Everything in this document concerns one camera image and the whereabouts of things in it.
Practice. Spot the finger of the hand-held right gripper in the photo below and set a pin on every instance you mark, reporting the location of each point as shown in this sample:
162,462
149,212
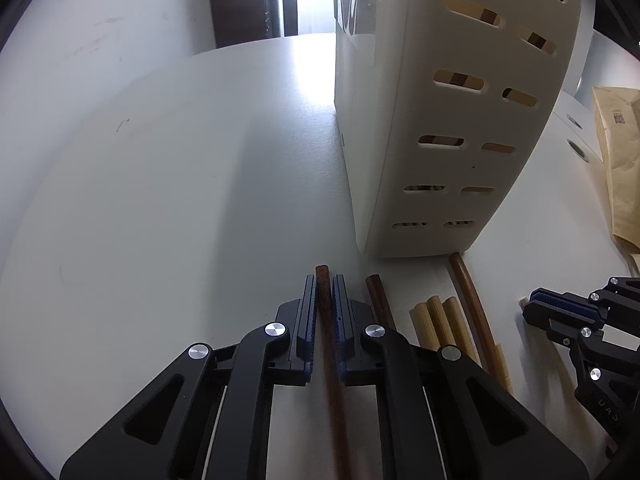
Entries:
617,290
560,310

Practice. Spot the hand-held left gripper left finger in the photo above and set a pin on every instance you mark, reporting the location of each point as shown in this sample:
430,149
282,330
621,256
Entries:
311,320

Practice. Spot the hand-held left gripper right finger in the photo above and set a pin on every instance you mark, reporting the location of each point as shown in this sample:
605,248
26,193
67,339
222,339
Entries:
340,320

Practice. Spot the dark brown wooden chopstick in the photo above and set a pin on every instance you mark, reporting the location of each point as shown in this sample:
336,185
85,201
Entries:
377,295
331,410

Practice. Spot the reddish brown wooden chopstick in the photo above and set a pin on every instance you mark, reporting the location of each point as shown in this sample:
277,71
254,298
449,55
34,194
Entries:
472,300

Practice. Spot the white slotted utensil holder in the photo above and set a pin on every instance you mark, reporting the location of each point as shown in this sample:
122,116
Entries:
400,110

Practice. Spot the brown paper bag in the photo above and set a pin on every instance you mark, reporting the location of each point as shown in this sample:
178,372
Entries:
622,170

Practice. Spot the dark brown wardrobe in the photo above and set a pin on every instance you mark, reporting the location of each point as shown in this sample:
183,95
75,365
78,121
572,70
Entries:
240,0

